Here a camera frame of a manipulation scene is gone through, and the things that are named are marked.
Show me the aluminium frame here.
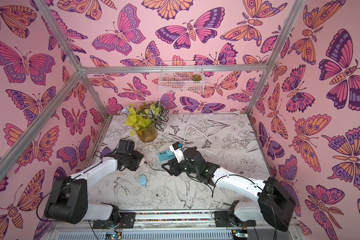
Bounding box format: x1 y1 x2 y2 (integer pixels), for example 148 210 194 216
0 1 306 182

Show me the glass vase with plants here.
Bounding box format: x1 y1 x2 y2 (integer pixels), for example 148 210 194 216
122 102 169 143

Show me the pink bluetooth headset case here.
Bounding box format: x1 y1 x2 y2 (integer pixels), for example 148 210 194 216
139 158 145 167

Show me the blue power strip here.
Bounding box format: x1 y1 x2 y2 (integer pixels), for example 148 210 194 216
158 150 176 162

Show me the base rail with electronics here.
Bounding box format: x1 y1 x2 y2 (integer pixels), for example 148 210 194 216
43 209 305 240

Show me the blue bluetooth headset case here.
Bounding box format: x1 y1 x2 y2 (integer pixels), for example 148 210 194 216
139 175 148 187

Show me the small potted succulent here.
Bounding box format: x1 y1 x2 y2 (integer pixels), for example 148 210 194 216
192 74 203 82

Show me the white wire basket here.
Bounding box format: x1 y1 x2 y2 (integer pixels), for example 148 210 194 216
158 60 205 94

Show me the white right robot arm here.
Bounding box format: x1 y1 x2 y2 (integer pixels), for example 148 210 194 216
162 143 297 232

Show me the black usb cable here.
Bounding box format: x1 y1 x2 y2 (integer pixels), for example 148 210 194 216
143 161 167 173

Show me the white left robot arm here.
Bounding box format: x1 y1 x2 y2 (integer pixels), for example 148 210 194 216
43 139 145 228

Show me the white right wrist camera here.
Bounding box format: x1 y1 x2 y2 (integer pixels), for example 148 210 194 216
170 142 185 163

